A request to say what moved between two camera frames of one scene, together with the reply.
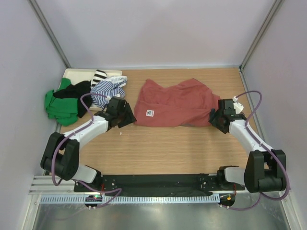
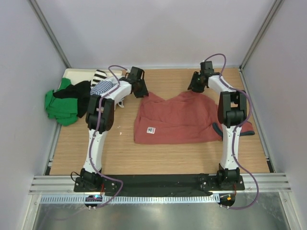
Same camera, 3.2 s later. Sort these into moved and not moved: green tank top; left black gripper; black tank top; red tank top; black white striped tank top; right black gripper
Moved: left black gripper; red tank top; right black gripper
Not moved: green tank top; black white striped tank top; black tank top
